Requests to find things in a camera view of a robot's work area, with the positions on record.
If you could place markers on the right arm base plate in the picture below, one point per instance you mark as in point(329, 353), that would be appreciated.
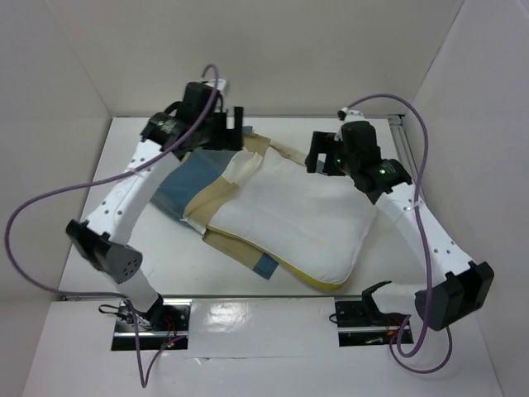
point(355, 328)

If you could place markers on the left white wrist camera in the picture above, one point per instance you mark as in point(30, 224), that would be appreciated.
point(222, 85)

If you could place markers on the white pillow yellow edge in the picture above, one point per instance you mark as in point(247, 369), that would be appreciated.
point(311, 224)

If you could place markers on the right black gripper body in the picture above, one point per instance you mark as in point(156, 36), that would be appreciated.
point(321, 150)

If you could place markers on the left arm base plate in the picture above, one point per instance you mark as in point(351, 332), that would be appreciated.
point(170, 329)

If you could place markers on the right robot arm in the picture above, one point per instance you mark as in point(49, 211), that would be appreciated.
point(456, 285)

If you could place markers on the blue beige checked pillowcase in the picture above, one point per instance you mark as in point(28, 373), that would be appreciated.
point(215, 182)

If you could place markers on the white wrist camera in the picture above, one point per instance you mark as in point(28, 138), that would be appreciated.
point(222, 85)
point(346, 115)

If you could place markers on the aluminium rail front edge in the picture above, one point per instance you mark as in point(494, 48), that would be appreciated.
point(78, 297)

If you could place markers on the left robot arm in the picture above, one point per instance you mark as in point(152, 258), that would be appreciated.
point(102, 238)

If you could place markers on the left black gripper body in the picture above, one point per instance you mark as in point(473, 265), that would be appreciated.
point(205, 127)

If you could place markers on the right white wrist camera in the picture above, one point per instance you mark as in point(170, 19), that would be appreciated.
point(346, 115)

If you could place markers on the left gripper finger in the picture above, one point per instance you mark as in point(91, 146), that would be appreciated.
point(237, 134)
point(219, 138)

